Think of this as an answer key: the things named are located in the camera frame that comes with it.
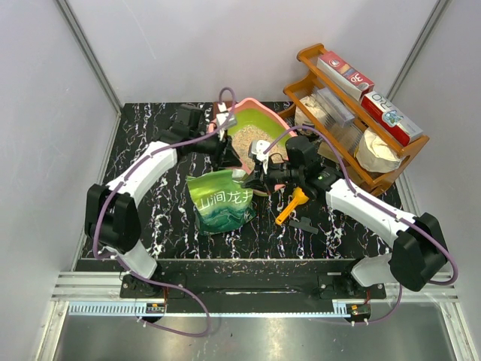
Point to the brown rectangular block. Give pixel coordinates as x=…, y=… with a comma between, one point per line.
x=221, y=106

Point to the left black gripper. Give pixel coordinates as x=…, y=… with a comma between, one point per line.
x=227, y=156

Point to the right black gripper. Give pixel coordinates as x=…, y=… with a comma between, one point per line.
x=256, y=183

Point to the black bag clip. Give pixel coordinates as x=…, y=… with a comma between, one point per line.
x=304, y=224

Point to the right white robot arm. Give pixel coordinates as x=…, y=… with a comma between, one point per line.
x=418, y=250

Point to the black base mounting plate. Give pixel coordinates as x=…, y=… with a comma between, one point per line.
x=308, y=277

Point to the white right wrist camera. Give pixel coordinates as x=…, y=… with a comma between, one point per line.
x=257, y=151

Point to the beige paper bag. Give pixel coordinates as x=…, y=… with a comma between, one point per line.
x=374, y=155

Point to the red white box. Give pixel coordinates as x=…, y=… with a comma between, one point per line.
x=350, y=80
x=397, y=124

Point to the wooden two-tier shelf rack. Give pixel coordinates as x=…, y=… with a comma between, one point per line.
x=346, y=140

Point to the clear plastic box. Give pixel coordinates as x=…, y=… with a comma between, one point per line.
x=334, y=107

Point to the red white box upper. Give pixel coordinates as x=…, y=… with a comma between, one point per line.
x=350, y=80

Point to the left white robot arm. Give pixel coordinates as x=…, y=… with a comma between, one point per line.
x=112, y=220

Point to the green cat litter bag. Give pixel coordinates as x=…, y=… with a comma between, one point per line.
x=221, y=203

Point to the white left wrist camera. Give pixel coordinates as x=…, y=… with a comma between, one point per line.
x=224, y=121

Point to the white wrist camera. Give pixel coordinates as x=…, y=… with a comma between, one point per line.
x=224, y=121
x=257, y=151

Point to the yellow plastic litter scoop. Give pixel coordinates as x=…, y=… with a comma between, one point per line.
x=298, y=198

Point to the pink green litter box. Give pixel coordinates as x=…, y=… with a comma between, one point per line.
x=260, y=129

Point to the red white box lower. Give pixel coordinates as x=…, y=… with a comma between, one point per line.
x=397, y=124

